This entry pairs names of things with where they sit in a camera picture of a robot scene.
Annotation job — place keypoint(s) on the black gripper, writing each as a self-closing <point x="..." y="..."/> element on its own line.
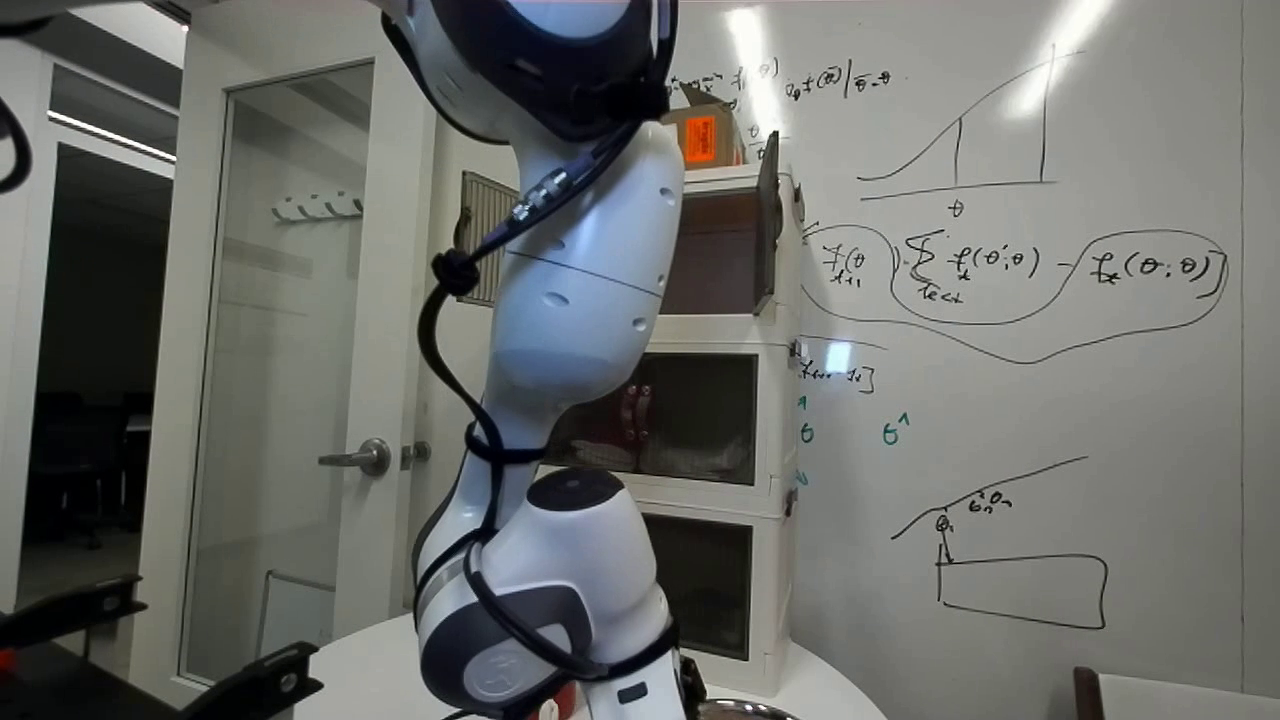
<point x="689" y="686"/>

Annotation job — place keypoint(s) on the silver bowl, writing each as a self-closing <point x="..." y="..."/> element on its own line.
<point x="745" y="709"/>

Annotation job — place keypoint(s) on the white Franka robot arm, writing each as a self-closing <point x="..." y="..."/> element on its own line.
<point x="573" y="292"/>

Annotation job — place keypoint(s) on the white three-tier cabinet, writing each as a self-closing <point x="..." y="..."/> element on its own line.
<point x="774" y="535"/>

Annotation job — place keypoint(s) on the grey cabinet door with latch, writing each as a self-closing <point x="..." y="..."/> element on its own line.
<point x="483" y="241"/>

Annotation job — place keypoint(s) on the silver door lock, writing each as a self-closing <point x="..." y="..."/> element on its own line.
<point x="414" y="454"/>

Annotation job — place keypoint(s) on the white chair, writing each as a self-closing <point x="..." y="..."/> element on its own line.
<point x="1175" y="701"/>

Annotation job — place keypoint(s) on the white door with glass panel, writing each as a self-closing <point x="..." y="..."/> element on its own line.
<point x="306" y="347"/>

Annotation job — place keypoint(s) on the cardboard box with orange sticker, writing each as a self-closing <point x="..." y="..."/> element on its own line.
<point x="707" y="132"/>

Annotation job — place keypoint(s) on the white coat hook rack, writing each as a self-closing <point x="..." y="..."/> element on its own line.
<point x="316" y="205"/>

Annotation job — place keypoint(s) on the black metal bracket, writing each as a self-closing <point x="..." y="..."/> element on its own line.
<point x="261" y="674"/>
<point x="75" y="607"/>

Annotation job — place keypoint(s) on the large wall whiteboard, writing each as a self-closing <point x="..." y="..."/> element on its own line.
<point x="1133" y="402"/>

